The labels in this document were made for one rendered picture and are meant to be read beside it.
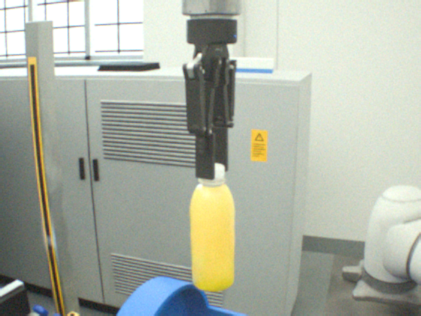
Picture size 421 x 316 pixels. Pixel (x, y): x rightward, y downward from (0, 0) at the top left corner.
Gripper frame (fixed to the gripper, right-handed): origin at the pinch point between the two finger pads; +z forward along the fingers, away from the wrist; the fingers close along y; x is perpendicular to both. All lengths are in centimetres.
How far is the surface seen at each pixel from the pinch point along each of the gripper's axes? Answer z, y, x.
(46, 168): 18, -25, -65
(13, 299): 40, 6, -50
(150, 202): 65, -120, -96
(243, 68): -2, -142, -56
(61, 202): 29, -29, -65
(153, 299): 23.7, 7.8, -6.8
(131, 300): 24.1, 9.5, -10.1
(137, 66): -2, -136, -113
